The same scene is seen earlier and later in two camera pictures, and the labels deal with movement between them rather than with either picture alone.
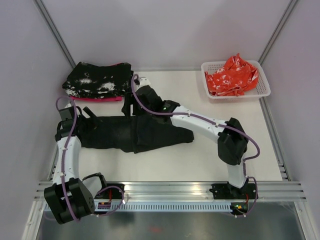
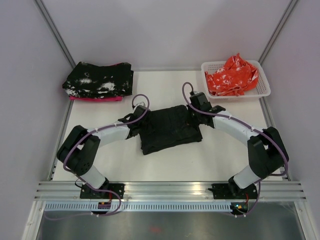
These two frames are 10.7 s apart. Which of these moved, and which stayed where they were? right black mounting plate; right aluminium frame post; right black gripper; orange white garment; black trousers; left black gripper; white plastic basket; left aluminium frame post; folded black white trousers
Moved: left black gripper; black trousers; right black gripper
Stayed: orange white garment; folded black white trousers; white plastic basket; right aluminium frame post; right black mounting plate; left aluminium frame post
